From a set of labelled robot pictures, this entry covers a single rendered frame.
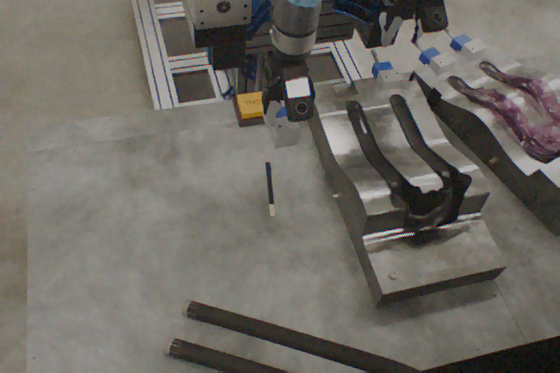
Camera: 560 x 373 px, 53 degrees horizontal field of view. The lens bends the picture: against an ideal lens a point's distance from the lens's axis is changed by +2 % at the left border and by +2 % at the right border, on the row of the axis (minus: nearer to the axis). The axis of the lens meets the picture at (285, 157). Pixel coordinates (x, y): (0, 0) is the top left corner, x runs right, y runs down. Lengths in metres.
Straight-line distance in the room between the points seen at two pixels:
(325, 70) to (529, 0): 1.45
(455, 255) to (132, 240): 0.64
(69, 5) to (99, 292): 2.00
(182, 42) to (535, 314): 1.69
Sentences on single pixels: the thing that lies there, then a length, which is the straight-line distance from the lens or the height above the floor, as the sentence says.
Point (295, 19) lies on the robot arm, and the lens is 0.90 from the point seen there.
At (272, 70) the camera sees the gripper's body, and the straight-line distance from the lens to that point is 1.02.
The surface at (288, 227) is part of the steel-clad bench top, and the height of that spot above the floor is 0.80.
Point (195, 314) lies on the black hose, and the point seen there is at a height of 0.83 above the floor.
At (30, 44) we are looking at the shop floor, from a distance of 2.76.
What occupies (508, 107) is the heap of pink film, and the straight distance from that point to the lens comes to 1.34.
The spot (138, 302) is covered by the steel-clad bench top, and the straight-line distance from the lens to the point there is 1.09.
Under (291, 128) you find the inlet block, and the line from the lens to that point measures 1.10.
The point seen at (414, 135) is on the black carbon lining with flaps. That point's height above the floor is 0.88.
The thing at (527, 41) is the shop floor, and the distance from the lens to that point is 3.11.
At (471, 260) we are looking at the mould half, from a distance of 1.15.
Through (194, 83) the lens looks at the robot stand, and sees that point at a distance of 2.20.
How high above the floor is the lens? 1.81
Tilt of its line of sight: 54 degrees down
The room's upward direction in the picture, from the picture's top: 9 degrees clockwise
